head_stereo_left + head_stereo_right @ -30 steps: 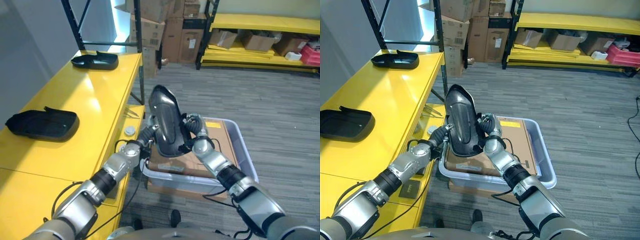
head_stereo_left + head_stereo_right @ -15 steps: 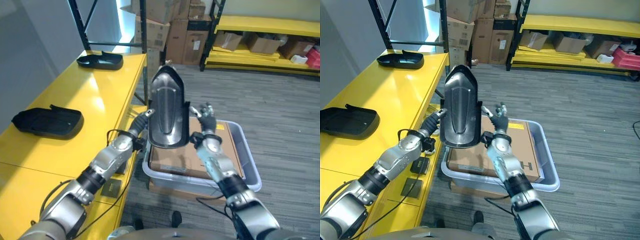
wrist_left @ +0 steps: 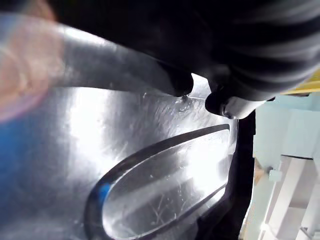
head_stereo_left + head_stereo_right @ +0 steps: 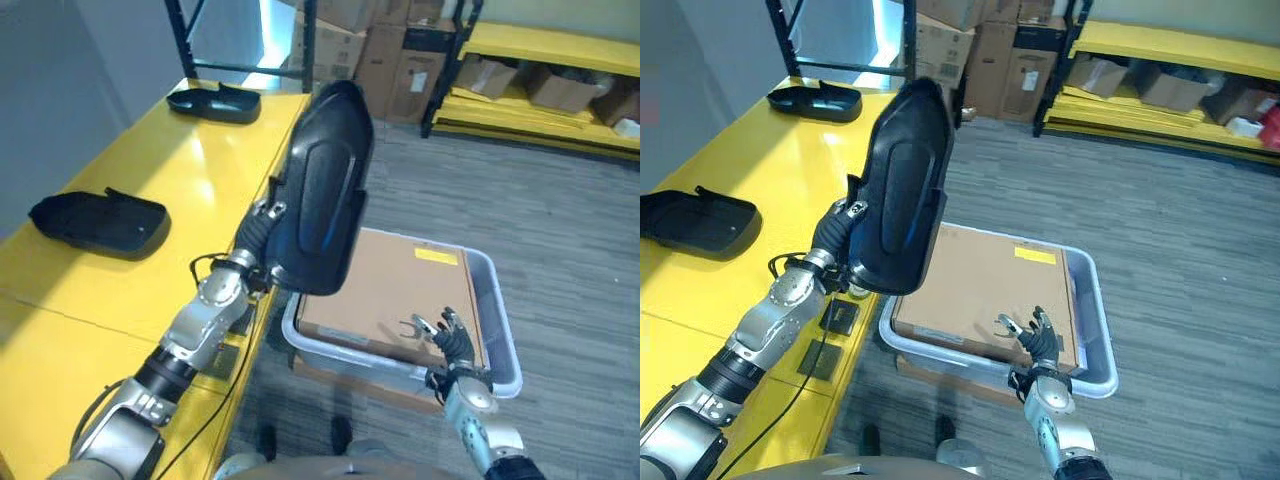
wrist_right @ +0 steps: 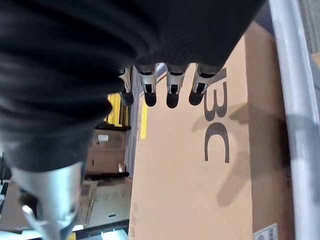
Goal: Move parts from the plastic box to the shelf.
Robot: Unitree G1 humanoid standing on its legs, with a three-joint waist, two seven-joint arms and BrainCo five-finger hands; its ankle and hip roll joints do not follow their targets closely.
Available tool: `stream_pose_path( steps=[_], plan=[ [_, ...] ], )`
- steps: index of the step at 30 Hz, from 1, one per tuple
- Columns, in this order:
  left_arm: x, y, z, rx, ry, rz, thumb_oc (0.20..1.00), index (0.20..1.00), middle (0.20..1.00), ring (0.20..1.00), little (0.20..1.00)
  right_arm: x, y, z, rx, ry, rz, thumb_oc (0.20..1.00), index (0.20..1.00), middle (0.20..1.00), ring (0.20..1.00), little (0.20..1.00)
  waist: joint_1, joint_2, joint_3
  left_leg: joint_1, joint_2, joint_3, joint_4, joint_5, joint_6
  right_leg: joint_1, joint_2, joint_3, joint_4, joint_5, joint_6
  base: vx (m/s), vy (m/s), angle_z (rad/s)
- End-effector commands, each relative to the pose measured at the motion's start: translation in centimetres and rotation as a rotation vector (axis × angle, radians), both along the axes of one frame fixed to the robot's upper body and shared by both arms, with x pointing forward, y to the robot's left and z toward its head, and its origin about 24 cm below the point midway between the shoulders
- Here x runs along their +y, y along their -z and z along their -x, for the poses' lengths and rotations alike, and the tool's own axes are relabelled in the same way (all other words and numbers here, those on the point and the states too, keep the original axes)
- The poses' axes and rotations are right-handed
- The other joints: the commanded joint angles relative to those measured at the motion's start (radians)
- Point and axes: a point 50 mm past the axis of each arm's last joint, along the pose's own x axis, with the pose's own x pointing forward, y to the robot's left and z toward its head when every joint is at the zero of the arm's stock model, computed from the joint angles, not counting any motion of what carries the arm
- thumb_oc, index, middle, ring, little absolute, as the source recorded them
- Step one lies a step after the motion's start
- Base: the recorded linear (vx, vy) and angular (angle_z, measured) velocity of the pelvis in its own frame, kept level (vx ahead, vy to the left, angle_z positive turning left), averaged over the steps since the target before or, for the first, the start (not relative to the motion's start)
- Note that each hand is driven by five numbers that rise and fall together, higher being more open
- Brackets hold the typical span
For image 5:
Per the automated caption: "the silver metal rail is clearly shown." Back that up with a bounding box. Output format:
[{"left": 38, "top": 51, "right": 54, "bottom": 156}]
[{"left": 268, "top": 0, "right": 320, "bottom": 240}]

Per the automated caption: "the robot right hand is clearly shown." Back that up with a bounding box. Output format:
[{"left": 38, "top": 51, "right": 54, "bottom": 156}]
[{"left": 0, "top": 0, "right": 266, "bottom": 240}]

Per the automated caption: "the grey shelf upright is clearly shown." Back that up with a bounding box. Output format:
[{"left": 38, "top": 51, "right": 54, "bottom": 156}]
[{"left": 124, "top": 65, "right": 143, "bottom": 180}]

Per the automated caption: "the yellow shelf rack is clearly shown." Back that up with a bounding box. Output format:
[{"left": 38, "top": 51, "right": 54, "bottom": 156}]
[{"left": 103, "top": 92, "right": 148, "bottom": 140}]

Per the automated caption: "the cardboard box with barcode label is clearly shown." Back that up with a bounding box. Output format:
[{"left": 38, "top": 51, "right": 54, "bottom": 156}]
[{"left": 74, "top": 177, "right": 133, "bottom": 230}]

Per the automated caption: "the large printed cardboard box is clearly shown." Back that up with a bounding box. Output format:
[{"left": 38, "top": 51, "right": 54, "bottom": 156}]
[{"left": 127, "top": 21, "right": 295, "bottom": 240}]

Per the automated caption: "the small labelled cardboard box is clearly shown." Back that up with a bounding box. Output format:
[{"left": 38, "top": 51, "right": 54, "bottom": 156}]
[{"left": 85, "top": 128, "right": 131, "bottom": 176}]

